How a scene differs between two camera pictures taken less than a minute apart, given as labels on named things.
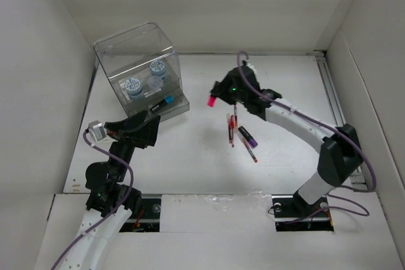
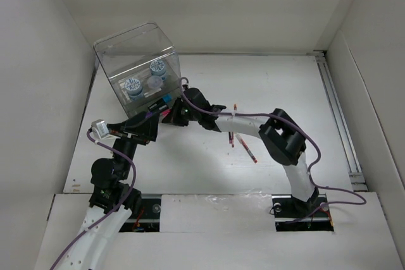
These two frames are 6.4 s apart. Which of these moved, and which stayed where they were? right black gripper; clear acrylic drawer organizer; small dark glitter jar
Moved: right black gripper
Stayed: small dark glitter jar; clear acrylic drawer organizer
